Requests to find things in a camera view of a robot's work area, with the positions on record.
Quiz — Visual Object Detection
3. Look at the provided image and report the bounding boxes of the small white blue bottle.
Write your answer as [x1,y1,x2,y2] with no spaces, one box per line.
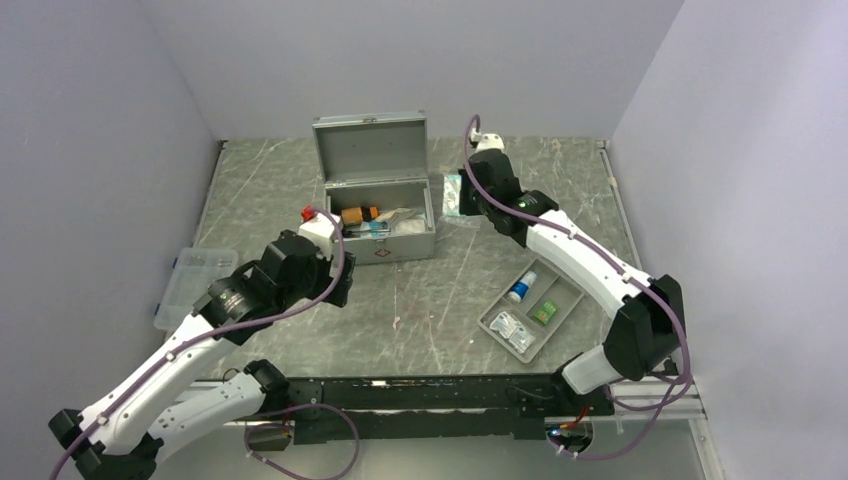
[505,271,538,303]

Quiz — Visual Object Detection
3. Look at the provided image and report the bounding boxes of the blue white medical pouch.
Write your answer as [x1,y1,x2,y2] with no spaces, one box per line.
[357,221,391,235]

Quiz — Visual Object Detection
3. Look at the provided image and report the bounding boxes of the small green box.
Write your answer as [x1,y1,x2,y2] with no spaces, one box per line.
[532,300,559,325]

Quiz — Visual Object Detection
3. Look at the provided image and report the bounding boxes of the cream latex gloves packet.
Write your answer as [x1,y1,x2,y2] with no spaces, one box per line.
[376,208,427,235]

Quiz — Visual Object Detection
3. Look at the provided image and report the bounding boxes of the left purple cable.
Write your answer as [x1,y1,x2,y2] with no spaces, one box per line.
[49,208,362,480]

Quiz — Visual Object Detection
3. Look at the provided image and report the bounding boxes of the clear bag alcohol wipes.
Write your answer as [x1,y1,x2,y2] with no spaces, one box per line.
[489,311,536,354]

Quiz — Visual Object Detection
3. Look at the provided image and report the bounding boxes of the grey plastic divider tray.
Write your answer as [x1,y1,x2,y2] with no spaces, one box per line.
[477,258,586,364]

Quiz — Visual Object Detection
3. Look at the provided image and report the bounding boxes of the teal white small packet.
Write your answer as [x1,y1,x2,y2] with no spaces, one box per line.
[442,174,462,217]

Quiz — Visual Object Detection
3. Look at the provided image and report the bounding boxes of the purple cable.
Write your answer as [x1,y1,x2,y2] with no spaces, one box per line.
[462,114,695,462]
[49,208,362,480]

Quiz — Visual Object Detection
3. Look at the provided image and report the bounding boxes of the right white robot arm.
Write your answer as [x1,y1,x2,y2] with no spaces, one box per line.
[459,143,686,415]

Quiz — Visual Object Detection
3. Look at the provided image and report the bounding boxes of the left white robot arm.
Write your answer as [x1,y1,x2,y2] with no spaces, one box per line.
[48,219,355,479]

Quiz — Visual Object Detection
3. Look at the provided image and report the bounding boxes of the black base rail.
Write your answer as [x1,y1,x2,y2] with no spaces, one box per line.
[246,373,615,445]

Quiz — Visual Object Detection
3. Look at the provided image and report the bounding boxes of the clear plastic storage box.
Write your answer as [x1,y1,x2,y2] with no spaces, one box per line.
[153,247,238,332]

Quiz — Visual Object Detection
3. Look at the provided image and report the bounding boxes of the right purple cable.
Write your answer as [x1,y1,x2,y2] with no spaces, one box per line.
[462,114,695,462]

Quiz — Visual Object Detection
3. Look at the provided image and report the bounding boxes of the brown bottle orange cap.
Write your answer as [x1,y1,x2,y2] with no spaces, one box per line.
[340,206,379,226]

